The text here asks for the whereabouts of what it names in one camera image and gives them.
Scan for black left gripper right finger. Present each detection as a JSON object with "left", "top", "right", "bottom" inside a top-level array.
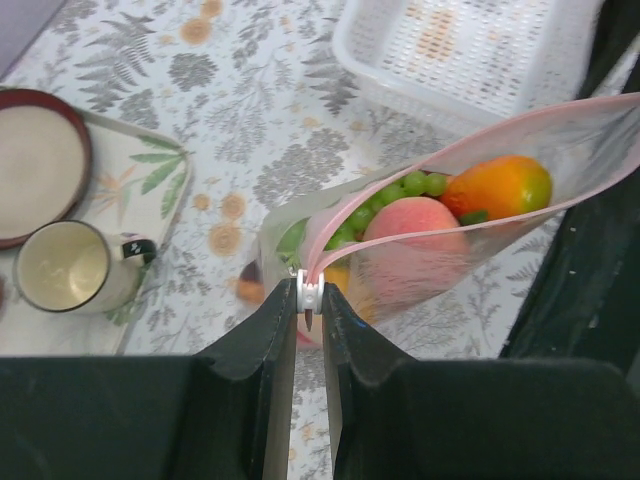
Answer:
[{"left": 322, "top": 285, "right": 639, "bottom": 479}]

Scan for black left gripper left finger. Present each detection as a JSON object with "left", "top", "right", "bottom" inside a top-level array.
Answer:
[{"left": 1, "top": 280, "right": 297, "bottom": 479}]

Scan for pink fake peach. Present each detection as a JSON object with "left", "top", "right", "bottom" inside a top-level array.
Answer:
[{"left": 363, "top": 197, "right": 470, "bottom": 291}]

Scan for clear zip top bag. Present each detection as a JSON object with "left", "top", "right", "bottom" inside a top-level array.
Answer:
[{"left": 257, "top": 93, "right": 639, "bottom": 324}]

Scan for green fake grapes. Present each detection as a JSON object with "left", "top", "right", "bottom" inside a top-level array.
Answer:
[{"left": 276, "top": 170, "right": 452, "bottom": 262}]

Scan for orange red fake mango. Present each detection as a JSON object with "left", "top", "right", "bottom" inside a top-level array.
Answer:
[{"left": 439, "top": 155, "right": 553, "bottom": 221}]

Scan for yellow fake bell pepper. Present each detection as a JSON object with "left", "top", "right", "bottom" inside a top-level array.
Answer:
[{"left": 324, "top": 266, "right": 375, "bottom": 324}]

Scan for cream enamel mug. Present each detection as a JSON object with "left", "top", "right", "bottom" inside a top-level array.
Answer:
[{"left": 13, "top": 220, "right": 158, "bottom": 314}]

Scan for floral serving tray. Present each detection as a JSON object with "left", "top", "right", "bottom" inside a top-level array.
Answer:
[{"left": 1, "top": 111, "right": 192, "bottom": 357}]

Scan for red rimmed cream plate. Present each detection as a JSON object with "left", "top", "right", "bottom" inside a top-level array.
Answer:
[{"left": 1, "top": 88, "right": 94, "bottom": 250}]

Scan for white perforated plastic basket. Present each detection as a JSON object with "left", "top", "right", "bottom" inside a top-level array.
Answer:
[{"left": 332, "top": 0, "right": 602, "bottom": 136}]

